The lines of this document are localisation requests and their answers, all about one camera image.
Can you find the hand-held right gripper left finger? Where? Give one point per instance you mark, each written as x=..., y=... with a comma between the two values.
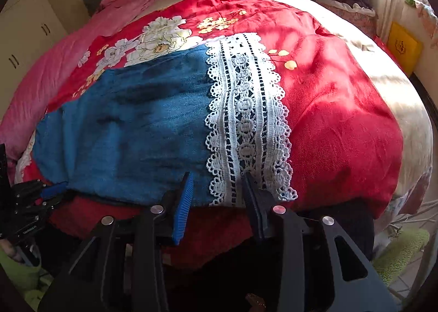
x=183, y=207

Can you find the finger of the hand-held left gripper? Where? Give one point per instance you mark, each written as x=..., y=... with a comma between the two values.
x=56, y=202
x=54, y=189

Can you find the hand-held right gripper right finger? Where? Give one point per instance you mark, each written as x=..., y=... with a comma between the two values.
x=255, y=211

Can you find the blue denim pants white lace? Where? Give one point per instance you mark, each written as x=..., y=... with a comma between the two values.
x=137, y=127

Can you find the person's left forearm green sleeve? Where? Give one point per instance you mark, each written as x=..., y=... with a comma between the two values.
x=17, y=276

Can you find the person's left hand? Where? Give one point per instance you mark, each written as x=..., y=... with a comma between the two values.
x=8, y=248

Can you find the small brown object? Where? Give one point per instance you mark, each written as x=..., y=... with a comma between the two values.
x=255, y=300

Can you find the pink velvet blanket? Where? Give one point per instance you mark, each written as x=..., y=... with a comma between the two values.
x=51, y=69

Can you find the red floral bed sheet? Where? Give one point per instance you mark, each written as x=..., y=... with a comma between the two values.
x=335, y=120

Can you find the green towel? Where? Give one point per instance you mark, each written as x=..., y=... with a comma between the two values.
x=400, y=254

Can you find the white wardrobe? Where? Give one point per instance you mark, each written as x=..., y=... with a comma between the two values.
x=24, y=31

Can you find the white metal rack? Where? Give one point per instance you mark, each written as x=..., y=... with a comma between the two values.
x=422, y=264

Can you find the red bag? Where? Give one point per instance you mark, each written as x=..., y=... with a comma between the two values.
x=383, y=46

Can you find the floral laundry basket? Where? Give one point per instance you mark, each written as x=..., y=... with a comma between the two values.
x=356, y=19

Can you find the yellow box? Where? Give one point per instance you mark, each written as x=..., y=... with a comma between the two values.
x=403, y=47

